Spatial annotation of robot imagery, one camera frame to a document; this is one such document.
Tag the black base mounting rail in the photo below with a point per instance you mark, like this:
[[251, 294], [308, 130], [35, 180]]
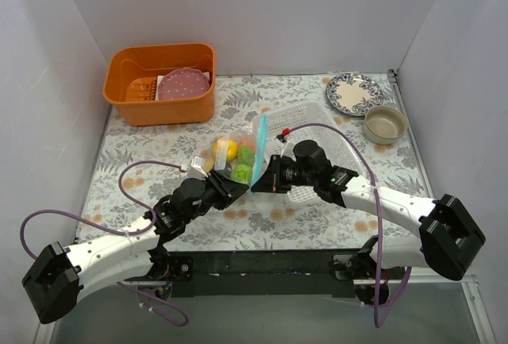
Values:
[[340, 273]]

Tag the bumpy green lime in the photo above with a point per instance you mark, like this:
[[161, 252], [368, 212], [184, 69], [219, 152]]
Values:
[[242, 173]]

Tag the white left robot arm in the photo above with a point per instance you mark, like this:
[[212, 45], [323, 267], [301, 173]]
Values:
[[61, 276]]

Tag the clear zip top bag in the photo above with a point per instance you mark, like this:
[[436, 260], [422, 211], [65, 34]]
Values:
[[255, 130]]

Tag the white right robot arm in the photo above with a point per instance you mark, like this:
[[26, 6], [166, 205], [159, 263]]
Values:
[[445, 236]]

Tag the green avocado half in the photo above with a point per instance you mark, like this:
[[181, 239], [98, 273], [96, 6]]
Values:
[[245, 155]]

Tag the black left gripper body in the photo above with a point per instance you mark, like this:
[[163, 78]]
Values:
[[222, 187]]

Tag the orange tangerine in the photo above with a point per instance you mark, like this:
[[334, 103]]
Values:
[[248, 142]]

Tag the floral table mat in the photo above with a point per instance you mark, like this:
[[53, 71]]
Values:
[[137, 166]]

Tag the blue floral ceramic plate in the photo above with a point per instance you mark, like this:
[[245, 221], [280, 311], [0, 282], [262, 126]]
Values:
[[353, 94]]

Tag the white perforated plastic basket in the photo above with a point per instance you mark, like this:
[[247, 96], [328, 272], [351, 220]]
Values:
[[309, 122]]

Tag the orange plastic tub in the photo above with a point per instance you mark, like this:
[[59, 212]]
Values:
[[150, 61]]

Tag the beige ceramic bowl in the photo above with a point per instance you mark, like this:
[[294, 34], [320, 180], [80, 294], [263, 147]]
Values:
[[384, 125]]

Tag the orange dish rack insert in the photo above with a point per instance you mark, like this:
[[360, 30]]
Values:
[[142, 90]]

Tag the yellow lemon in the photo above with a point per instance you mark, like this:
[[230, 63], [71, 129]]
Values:
[[231, 151]]

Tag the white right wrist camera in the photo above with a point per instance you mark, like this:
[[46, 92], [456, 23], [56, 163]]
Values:
[[286, 145]]

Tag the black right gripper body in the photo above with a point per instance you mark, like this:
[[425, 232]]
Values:
[[275, 173]]

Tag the pink polka dot plate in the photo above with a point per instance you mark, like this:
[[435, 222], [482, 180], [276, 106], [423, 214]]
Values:
[[183, 83]]

